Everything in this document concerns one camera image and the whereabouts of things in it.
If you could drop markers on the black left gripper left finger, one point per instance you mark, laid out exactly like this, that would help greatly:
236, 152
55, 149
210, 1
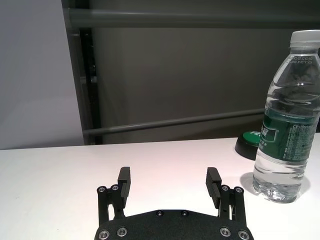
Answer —
123, 187

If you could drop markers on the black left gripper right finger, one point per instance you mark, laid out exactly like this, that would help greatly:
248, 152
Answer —
213, 187

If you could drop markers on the clear plastic water bottle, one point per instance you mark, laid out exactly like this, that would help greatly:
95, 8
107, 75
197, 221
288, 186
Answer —
285, 140

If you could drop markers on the green and black push button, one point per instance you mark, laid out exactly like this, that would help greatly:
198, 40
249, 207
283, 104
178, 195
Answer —
248, 146

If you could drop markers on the grey horizontal metal rail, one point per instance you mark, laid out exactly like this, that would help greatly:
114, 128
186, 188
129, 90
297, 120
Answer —
162, 122
175, 18

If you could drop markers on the dark vertical frame post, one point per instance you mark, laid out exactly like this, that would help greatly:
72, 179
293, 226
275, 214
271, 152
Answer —
85, 75

